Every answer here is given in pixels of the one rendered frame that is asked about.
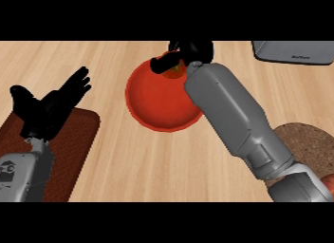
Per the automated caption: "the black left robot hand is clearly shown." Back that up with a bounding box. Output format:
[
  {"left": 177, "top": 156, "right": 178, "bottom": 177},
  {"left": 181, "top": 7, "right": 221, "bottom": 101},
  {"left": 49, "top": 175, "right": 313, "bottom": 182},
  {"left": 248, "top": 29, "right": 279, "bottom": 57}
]
[{"left": 9, "top": 65, "right": 94, "bottom": 141}]

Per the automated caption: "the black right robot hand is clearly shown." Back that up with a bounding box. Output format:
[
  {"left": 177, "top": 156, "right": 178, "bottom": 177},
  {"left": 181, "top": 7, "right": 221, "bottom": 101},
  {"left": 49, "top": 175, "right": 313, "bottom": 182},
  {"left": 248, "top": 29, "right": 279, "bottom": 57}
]
[{"left": 149, "top": 40, "right": 215, "bottom": 75}]

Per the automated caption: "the red tomato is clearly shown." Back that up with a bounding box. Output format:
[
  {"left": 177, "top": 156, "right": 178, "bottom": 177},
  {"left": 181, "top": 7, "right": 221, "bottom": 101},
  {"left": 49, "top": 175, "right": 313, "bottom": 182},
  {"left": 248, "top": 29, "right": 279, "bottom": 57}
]
[{"left": 158, "top": 50, "right": 187, "bottom": 80}]

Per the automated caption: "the dark red placemat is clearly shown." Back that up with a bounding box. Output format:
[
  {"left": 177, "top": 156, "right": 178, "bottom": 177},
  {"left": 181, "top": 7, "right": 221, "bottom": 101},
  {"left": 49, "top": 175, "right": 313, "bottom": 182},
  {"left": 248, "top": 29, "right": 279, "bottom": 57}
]
[{"left": 0, "top": 106, "right": 102, "bottom": 203}]

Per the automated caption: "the red bowl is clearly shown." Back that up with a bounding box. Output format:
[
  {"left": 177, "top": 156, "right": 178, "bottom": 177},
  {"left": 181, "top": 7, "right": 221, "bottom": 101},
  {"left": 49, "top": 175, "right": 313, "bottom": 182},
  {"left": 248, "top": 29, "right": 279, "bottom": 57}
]
[{"left": 124, "top": 50, "right": 205, "bottom": 133}]

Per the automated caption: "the grey appliance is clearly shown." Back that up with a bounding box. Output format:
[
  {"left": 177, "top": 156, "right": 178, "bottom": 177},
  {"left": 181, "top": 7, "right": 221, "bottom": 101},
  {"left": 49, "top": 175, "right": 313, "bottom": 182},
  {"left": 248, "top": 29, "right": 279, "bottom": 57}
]
[{"left": 251, "top": 40, "right": 334, "bottom": 66}]

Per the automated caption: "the brown round cork mat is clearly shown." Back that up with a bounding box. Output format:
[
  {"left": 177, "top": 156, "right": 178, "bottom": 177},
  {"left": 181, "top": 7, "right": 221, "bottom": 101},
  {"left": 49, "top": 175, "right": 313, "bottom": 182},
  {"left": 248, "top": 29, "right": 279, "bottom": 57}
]
[{"left": 264, "top": 121, "right": 334, "bottom": 203}]

